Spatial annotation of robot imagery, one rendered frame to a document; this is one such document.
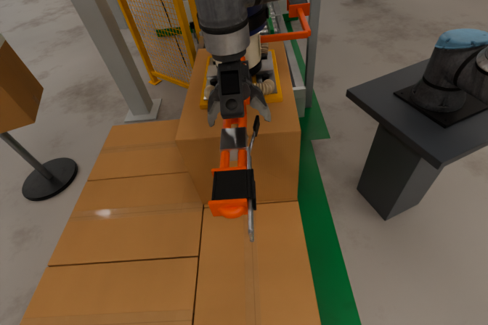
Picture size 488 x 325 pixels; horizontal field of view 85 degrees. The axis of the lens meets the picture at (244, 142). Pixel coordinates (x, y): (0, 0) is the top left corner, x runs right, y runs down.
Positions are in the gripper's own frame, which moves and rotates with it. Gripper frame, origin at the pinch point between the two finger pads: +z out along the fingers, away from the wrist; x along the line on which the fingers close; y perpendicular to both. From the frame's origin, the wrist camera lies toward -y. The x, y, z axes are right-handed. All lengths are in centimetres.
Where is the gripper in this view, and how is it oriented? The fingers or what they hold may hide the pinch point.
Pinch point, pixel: (240, 126)
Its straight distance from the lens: 66.7
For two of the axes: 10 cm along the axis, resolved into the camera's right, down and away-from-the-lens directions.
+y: -0.1, -7.2, 6.9
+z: 1.1, 6.8, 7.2
